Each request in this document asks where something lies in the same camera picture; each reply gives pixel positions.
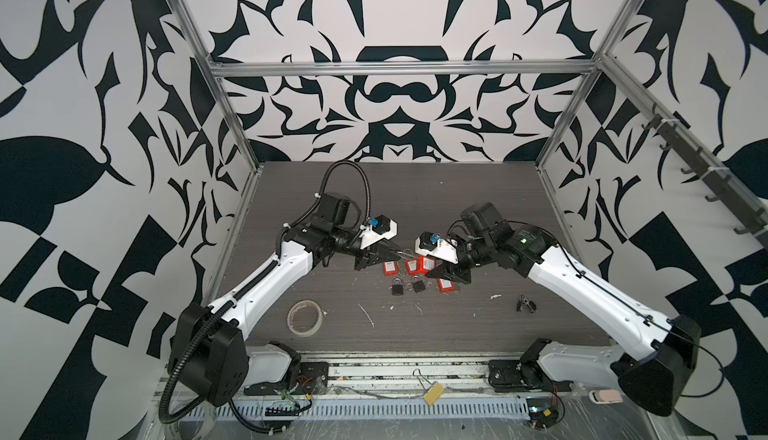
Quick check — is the red padlock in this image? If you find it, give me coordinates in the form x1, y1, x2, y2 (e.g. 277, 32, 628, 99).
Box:
418, 256, 437, 275
437, 279, 455, 293
405, 258, 421, 275
382, 261, 399, 276

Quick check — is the small black padlock back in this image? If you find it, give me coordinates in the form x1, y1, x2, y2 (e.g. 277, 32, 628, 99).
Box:
391, 277, 405, 296

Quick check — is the small black padlock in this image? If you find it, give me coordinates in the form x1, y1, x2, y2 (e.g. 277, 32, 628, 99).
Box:
411, 275, 426, 293
391, 277, 405, 296

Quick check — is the small black padlock front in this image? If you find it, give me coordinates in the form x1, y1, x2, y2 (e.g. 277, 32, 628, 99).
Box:
411, 275, 426, 293

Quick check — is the red padlock front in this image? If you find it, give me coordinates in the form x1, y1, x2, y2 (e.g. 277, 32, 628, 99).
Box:
437, 279, 455, 293

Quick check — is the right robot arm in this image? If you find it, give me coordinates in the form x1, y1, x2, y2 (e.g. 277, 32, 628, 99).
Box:
415, 202, 701, 416

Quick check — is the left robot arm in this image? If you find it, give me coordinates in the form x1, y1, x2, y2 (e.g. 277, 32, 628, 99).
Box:
159, 194, 400, 423

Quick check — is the black key bunch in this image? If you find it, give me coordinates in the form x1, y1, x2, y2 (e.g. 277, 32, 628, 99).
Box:
516, 295, 537, 313

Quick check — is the small electronics board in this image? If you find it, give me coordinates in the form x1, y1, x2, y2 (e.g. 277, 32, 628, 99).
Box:
525, 396, 565, 431

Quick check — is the pink white small object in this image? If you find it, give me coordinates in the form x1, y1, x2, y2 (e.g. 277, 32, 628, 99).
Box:
588, 389, 624, 405

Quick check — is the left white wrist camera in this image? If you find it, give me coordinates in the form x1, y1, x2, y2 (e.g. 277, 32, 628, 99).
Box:
359, 215, 398, 249

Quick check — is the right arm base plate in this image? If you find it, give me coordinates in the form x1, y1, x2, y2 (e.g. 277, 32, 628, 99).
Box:
488, 360, 572, 393

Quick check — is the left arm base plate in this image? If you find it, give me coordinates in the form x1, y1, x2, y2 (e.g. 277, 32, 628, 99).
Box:
244, 361, 330, 396

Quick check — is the white slotted cable duct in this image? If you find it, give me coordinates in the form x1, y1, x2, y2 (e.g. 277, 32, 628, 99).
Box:
179, 396, 532, 422

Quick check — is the black coat hook rail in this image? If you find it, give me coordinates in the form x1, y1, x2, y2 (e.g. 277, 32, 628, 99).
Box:
643, 104, 767, 249

